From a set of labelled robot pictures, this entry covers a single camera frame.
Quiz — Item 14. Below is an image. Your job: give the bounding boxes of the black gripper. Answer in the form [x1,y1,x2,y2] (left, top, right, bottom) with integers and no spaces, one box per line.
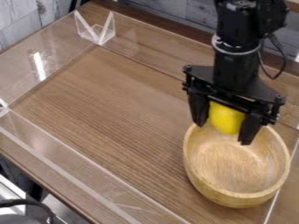
[182,35,286,145]

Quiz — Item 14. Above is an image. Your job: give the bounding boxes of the yellow lemon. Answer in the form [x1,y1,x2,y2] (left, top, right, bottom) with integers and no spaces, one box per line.
[210,101,246,135]

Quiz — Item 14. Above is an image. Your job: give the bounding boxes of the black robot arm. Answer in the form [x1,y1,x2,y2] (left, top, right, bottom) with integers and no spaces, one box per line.
[183,0,289,145]

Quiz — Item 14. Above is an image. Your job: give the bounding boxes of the light wooden bowl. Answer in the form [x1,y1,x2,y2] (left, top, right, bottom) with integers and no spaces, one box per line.
[182,125,291,208]

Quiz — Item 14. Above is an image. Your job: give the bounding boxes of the small black wrist cable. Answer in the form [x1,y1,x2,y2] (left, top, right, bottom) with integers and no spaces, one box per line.
[256,33,287,81]

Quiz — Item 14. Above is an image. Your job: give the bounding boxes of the clear acrylic enclosure walls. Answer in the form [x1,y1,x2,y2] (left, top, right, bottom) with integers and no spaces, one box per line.
[0,13,299,224]

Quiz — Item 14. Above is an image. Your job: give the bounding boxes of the clear acrylic corner bracket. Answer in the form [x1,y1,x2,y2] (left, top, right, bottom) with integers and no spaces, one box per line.
[74,10,116,46]

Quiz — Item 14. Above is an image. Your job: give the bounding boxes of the black cable lower left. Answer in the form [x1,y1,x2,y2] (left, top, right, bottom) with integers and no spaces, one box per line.
[0,199,58,224]

